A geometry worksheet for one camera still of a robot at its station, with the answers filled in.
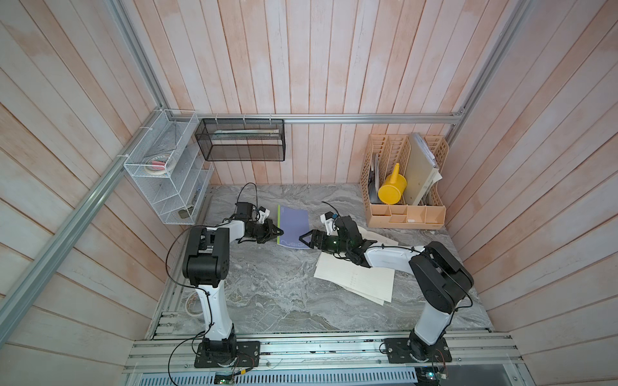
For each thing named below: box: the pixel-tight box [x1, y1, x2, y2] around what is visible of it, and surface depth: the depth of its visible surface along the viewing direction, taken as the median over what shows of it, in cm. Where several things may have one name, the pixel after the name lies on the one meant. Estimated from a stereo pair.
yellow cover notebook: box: [313, 251, 396, 306], surface depth 89 cm
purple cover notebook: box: [276, 204, 310, 251], surface depth 108 cm
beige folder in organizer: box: [403, 132, 443, 206], surface depth 95 cm
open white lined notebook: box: [357, 225, 412, 255], surface depth 66 cm
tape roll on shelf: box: [144, 153, 173, 176], surface depth 75 cm
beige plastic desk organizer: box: [360, 133, 450, 230], surface depth 103 cm
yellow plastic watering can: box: [378, 162, 408, 206], surface depth 100 cm
